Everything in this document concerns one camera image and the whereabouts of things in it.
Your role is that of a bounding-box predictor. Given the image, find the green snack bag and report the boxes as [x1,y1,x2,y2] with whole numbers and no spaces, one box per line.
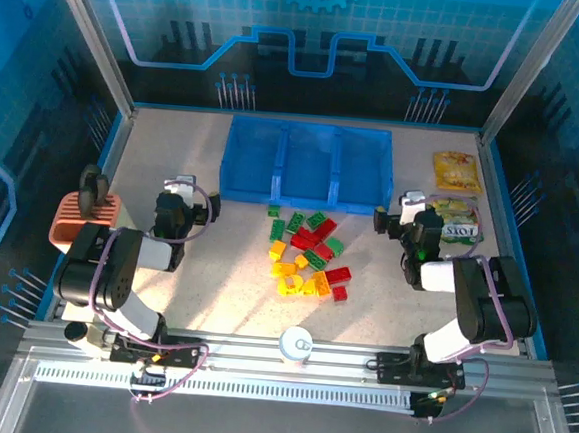
[426,192,488,247]

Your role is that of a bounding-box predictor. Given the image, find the yellow snack bag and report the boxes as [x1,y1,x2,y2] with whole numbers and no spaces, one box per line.
[430,149,485,194]

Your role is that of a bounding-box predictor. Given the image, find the yellow arch lego brick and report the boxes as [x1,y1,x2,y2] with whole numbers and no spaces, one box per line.
[276,273,306,298]

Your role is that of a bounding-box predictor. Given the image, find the orange slotted rack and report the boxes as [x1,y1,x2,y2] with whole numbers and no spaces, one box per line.
[47,187,124,260]

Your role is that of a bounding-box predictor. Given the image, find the white metal can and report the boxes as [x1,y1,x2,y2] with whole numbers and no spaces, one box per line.
[277,324,316,366]

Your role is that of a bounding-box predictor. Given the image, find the black round knob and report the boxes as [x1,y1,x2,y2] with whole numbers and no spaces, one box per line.
[62,321,89,345]

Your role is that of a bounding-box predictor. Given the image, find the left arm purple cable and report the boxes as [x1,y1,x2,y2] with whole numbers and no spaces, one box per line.
[79,172,223,411]

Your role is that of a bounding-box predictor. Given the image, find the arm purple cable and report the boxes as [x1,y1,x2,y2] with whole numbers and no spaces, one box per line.
[386,189,528,431]
[79,172,223,411]

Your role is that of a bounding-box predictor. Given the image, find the black tool handle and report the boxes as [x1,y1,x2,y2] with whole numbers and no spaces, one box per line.
[76,184,98,221]
[79,162,102,196]
[93,173,112,208]

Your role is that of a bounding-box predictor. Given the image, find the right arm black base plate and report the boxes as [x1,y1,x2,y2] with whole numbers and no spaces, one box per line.
[374,350,469,391]

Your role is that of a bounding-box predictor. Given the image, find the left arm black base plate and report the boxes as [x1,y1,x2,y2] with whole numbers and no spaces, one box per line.
[109,330,210,370]

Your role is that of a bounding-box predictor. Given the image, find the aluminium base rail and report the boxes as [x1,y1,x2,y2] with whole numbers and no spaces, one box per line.
[21,318,555,399]

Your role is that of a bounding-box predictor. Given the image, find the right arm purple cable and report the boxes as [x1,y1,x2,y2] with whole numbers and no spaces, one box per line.
[386,189,528,431]

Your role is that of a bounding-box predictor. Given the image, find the white slotted cable duct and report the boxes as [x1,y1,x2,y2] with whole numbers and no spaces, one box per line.
[34,361,417,415]

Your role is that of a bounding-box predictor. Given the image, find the aluminium frame post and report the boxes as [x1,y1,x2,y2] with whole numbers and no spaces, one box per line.
[477,0,579,153]
[31,0,148,120]

